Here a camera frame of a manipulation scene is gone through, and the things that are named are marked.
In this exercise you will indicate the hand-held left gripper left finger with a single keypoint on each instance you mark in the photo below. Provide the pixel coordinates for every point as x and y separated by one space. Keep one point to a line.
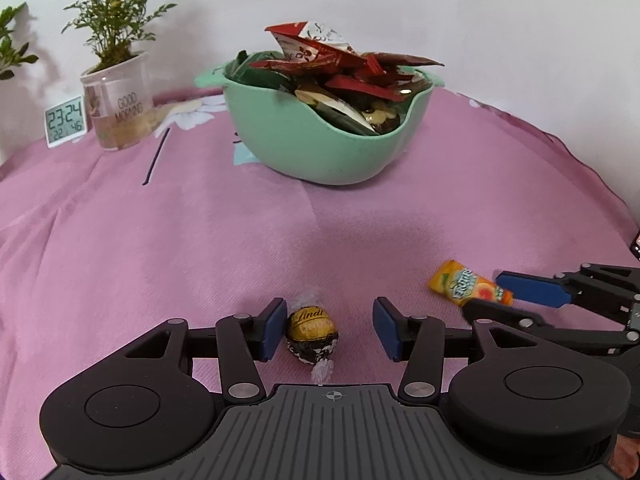
275 330

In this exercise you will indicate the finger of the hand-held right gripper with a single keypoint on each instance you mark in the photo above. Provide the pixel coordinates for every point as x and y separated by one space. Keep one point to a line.
500 314
535 287

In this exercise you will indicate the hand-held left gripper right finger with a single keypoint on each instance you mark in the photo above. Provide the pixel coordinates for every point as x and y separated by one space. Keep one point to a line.
387 327

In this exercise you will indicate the gold black chocolate ball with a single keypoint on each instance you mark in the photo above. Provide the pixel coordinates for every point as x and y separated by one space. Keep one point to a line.
312 332

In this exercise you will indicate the orange yellow candy sachet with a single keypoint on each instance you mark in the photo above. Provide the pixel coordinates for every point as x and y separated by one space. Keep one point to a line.
460 280

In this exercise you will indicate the green plastic bowl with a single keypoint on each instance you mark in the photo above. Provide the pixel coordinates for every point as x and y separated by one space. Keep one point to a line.
300 145

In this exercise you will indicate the beige long snack packet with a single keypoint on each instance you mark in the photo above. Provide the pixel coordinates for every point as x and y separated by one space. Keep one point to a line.
312 96

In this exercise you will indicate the green snack bag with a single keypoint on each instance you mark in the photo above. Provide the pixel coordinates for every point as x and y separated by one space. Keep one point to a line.
260 77

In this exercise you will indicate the red white printed snack packet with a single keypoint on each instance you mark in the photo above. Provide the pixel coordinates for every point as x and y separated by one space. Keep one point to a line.
310 42

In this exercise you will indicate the pink tablecloth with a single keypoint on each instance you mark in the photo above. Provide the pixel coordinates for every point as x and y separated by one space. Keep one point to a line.
150 240

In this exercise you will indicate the thin black stick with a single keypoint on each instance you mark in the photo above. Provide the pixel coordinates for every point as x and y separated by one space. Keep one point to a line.
155 157

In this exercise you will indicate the potted plant in labelled pot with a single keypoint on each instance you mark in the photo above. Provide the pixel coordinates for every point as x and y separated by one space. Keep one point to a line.
120 110

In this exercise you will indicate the white digital clock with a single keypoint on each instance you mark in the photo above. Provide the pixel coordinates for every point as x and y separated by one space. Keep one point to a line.
65 120

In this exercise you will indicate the plant in round glass vase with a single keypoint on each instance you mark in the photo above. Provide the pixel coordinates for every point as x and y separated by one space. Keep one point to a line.
10 50

